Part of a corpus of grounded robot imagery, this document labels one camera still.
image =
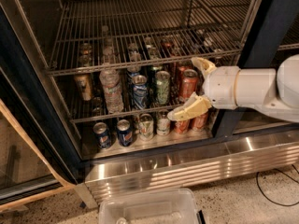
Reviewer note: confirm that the orange soda can middle shelf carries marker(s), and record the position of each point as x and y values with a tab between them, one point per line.
188	84

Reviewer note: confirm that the glass fridge door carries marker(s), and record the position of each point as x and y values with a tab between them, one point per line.
27	170

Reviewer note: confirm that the silver green can bottom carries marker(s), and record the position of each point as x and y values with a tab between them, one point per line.
146	126

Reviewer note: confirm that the middle wire shelf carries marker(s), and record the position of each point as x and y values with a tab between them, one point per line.
87	115

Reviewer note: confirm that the blue pepsi can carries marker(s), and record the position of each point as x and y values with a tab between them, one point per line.
102	135
124	132

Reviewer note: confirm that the upper wire shelf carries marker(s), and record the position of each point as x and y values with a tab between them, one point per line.
95	34

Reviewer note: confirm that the clear plastic bin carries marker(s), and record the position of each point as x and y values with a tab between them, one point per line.
169	206

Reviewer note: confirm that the green can behind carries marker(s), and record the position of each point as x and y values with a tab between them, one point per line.
153	70

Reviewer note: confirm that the clear plastic water bottle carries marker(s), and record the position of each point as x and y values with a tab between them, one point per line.
111	84

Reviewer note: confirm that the green soda can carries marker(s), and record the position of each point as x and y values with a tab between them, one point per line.
162	83

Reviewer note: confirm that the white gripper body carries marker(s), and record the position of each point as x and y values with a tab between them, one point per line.
221	85

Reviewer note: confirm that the gold can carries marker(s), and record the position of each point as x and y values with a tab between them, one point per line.
85	86

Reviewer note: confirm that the blue striped soda can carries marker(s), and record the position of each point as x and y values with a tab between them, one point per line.
140	91

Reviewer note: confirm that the wire shelf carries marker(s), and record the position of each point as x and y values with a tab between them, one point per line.
95	34
87	115

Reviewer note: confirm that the stainless fridge base grille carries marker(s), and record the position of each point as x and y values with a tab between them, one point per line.
193	166

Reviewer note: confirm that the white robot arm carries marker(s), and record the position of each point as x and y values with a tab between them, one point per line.
274	93

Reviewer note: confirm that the orange can bottom left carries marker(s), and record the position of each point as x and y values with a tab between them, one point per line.
181	127

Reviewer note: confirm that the orange can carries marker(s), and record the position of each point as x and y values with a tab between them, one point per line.
181	127
199	123
181	67

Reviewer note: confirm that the white can bottom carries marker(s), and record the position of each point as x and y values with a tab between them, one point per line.
163	123

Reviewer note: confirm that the blue pepsi can right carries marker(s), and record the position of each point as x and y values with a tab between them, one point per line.
124	132

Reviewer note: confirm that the blue pepsi can left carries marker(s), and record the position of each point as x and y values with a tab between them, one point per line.
102	135

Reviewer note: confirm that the dark fridge centre post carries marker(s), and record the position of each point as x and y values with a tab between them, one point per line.
273	20

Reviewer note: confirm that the orange can bottom right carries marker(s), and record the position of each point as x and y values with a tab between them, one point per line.
199	123

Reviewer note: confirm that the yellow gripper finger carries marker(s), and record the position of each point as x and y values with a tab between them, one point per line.
205	66
194	107

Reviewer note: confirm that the orange can behind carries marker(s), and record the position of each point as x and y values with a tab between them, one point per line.
181	67

